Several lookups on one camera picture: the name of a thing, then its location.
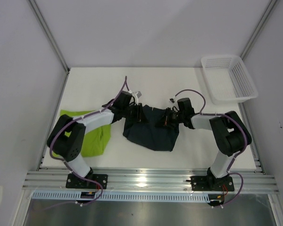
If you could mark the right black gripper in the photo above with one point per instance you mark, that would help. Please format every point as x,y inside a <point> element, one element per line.
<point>167,122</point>

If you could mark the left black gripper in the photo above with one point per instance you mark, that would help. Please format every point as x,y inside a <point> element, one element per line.
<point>138,108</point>

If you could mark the dark green shorts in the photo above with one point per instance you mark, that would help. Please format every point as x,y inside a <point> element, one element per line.
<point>153,134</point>

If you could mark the lime green shorts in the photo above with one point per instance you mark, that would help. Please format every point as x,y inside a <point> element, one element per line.
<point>95,141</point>

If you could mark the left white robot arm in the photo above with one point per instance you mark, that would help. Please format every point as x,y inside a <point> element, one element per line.
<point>66,138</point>

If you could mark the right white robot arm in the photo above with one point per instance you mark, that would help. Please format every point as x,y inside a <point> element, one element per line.
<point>230,134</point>

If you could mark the white plastic basket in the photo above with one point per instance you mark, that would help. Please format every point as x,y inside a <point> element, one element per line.
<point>227,79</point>

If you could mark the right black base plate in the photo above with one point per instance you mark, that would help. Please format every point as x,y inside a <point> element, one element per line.
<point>210,183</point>

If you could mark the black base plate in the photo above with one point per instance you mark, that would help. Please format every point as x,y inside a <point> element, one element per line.
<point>210,183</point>
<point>73,182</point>

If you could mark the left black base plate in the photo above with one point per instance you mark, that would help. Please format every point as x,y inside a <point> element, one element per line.
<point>73,182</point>

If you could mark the perforated cable tray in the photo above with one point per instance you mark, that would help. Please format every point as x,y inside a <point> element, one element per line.
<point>122,196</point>

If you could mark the aluminium mounting rail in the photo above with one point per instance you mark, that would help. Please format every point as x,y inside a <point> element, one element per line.
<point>149,180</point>

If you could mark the left aluminium frame post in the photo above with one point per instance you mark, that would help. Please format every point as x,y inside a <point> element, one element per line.
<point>48,34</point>

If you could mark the aluminium frame post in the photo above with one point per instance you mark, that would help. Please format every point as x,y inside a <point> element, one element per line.
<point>270,8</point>
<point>48,34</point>

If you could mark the right aluminium frame post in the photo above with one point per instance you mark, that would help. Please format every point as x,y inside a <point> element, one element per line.
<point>270,8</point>

